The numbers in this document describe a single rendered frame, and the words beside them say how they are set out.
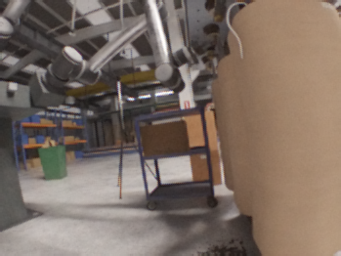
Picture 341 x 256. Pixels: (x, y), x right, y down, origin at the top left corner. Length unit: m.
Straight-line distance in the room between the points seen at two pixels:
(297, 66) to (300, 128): 0.17
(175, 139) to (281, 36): 1.32
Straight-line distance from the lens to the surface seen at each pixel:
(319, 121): 0.56
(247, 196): 1.04
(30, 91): 1.82
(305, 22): 0.64
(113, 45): 1.67
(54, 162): 4.71
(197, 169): 2.31
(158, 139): 1.70
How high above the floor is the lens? 0.71
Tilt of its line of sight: 2 degrees up
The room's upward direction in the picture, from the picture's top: 8 degrees counter-clockwise
